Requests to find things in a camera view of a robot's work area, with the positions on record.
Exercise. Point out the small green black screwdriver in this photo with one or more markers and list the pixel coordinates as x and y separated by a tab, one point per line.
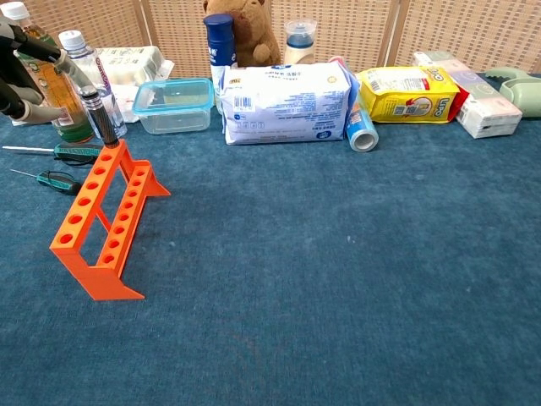
59	182

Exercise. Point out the white egg carton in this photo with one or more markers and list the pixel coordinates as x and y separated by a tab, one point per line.
127	63

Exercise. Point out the green lint roller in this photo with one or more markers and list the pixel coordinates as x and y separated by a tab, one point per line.
524	93

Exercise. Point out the pastel tissue multipack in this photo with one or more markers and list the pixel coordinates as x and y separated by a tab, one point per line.
486	110

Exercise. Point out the wicker folding screen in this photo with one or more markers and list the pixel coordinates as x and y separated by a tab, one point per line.
359	29

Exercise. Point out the white bottle clear cap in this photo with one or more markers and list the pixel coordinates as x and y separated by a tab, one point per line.
300	51

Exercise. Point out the white wet wipes pack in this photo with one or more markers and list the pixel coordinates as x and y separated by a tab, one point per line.
287	105

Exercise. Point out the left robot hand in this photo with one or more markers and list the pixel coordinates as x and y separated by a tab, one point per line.
12	76

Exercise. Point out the blue can lying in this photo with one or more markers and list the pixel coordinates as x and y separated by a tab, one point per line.
361	131

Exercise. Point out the silver black precision screwdriver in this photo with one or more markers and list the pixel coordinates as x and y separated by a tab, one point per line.
101	122

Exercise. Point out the clear container blue lid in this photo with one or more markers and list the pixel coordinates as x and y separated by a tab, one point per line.
173	114

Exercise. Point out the clear water bottle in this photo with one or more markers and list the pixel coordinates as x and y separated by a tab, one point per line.
77	40

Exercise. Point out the white pink plastic pack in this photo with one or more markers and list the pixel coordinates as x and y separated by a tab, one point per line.
127	101

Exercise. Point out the large green black screwdriver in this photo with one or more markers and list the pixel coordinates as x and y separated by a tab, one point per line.
76	151

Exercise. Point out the orange tool rack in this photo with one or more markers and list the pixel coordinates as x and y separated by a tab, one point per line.
101	283

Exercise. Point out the yellow snack bag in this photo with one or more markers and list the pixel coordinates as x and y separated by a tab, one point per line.
406	101

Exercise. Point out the blue capped spray can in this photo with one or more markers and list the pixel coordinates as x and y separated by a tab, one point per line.
220	42

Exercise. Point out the green tea bottle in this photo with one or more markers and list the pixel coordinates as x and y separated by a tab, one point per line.
53	84

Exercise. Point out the brown capybara plush toy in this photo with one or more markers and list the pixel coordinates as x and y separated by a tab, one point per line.
253	29

